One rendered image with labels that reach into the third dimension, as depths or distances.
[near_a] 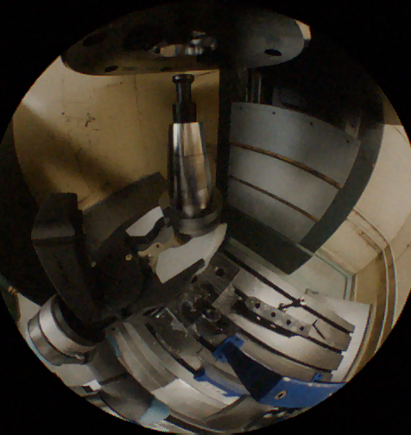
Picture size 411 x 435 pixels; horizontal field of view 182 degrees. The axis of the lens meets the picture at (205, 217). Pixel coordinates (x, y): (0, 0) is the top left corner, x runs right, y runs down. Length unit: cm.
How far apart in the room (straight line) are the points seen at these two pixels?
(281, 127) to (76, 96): 116
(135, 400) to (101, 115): 122
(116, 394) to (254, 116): 76
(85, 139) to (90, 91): 35
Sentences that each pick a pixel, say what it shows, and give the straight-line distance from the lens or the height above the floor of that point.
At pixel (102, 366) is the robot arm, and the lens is 28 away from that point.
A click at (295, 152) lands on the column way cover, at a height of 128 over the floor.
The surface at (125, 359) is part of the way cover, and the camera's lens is 78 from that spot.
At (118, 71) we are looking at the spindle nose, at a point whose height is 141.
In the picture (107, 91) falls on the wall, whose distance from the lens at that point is 115.
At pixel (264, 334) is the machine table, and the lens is 50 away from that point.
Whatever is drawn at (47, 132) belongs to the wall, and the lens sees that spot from 114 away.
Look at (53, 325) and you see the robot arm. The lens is 18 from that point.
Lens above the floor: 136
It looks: 45 degrees down
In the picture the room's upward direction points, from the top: straight up
